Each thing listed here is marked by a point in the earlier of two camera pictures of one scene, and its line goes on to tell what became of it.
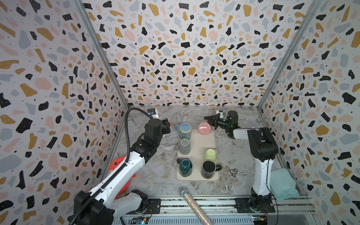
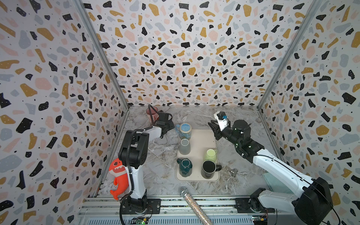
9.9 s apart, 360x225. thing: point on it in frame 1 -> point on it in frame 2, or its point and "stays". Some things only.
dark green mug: [185, 167] stays
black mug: [209, 168] stays
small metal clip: [233, 172] stays
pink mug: [205, 128] -> [154, 116]
